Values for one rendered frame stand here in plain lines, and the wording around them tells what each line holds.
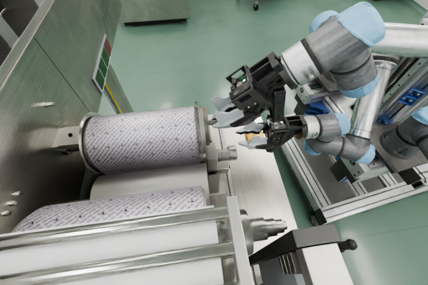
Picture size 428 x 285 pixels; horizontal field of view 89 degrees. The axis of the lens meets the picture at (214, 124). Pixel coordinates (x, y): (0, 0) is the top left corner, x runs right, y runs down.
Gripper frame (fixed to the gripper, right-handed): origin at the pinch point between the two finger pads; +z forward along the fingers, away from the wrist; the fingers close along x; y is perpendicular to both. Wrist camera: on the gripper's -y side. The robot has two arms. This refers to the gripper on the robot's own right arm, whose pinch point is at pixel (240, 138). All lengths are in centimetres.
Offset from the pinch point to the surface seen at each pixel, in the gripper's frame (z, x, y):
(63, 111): 45.7, -1.4, 19.9
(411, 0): -341, -276, -105
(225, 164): 7.2, 10.8, 4.7
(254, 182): -5.5, 8.8, -19.0
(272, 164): -14.6, 2.4, -19.0
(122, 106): 65, -71, -57
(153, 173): 25.1, 14.8, 13.6
